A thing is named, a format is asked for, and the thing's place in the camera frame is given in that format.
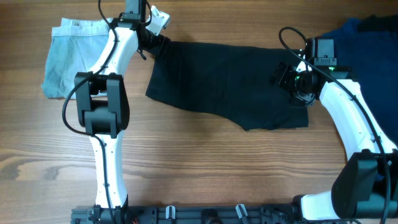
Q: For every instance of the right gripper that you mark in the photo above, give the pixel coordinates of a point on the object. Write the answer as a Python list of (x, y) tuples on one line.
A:
[(283, 81)]

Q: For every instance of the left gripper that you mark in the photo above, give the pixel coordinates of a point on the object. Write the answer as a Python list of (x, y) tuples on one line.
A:
[(161, 43)]

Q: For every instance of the black shorts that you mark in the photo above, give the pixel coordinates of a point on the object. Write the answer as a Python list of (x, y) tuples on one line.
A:
[(229, 81)]

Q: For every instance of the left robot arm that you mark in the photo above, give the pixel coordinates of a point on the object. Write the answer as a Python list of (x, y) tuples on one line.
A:
[(103, 108)]

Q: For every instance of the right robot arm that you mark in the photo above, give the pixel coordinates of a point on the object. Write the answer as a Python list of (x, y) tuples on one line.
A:
[(367, 185)]

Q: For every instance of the folded light blue shorts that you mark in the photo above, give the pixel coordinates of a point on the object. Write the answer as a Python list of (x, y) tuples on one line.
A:
[(75, 47)]

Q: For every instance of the blue t-shirt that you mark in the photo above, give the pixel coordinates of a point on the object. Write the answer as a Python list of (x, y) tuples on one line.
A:
[(373, 58)]

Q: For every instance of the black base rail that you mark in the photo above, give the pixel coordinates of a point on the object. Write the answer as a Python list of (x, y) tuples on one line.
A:
[(264, 214)]

